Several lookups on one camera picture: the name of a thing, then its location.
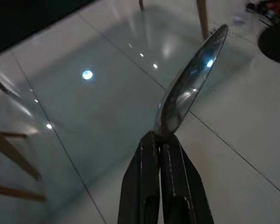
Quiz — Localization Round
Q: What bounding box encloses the shiny metal spoon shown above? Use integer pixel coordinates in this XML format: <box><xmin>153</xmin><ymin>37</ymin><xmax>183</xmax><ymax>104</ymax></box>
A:
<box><xmin>154</xmin><ymin>23</ymin><xmax>229</xmax><ymax>139</ymax></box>

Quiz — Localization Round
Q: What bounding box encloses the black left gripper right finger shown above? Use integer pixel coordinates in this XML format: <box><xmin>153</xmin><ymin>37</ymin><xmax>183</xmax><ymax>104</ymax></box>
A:
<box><xmin>160</xmin><ymin>133</ymin><xmax>215</xmax><ymax>224</ymax></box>

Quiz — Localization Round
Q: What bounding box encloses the light wooden chair leg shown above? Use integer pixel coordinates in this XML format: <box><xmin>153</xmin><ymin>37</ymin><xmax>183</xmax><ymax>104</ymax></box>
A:
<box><xmin>197</xmin><ymin>0</ymin><xmax>210</xmax><ymax>40</ymax></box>

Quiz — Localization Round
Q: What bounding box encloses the dark floor rug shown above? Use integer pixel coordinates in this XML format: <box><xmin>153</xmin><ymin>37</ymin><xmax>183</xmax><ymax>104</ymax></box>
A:
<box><xmin>0</xmin><ymin>0</ymin><xmax>101</xmax><ymax>59</ymax></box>

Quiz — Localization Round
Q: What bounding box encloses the tangle of coloured cables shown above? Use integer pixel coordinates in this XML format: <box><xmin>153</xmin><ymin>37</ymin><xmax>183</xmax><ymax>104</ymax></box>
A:
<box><xmin>244</xmin><ymin>0</ymin><xmax>280</xmax><ymax>24</ymax></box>

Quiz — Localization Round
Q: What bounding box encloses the round black base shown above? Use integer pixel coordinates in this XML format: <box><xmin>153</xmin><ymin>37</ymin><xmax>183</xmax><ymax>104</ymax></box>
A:
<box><xmin>259</xmin><ymin>27</ymin><xmax>280</xmax><ymax>65</ymax></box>

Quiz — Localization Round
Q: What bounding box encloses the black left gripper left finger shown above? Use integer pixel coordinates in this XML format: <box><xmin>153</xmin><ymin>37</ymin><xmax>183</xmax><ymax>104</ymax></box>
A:
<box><xmin>118</xmin><ymin>131</ymin><xmax>161</xmax><ymax>224</ymax></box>

